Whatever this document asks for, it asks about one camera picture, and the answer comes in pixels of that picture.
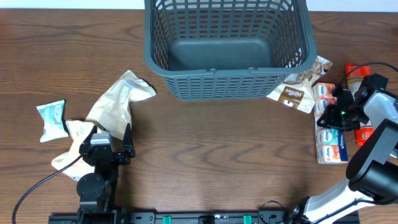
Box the tan crumpled paper bag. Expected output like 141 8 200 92
86 70 156 139

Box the mint green snack packet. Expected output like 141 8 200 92
37 100 68 142

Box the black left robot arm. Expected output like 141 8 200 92
76 124 136 224

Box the grey plastic basket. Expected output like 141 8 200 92
144 0 317 101

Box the dried mushroom pouch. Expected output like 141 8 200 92
267 56 333 113

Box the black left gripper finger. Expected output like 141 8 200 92
83 125 98 144
122 123 134 153

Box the cream snack pouch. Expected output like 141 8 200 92
51 119 95 181

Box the Kleenex tissue multipack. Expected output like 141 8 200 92
312 83 348 164

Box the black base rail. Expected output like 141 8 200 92
48 210 361 224

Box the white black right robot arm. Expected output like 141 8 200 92
289 73 397 223

